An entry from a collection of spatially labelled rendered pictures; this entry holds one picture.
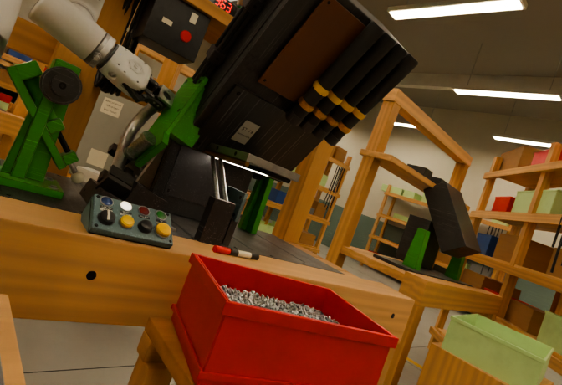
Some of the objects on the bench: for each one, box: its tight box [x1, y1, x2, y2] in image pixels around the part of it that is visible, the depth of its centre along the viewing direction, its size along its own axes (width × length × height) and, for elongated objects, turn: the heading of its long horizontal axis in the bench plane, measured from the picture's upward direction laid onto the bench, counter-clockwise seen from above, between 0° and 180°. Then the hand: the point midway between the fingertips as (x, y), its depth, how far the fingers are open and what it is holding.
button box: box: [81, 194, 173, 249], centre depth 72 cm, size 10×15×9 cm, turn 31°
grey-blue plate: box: [222, 186, 248, 246], centre depth 100 cm, size 10×2×14 cm, turn 121°
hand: (159, 99), depth 99 cm, fingers closed on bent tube, 3 cm apart
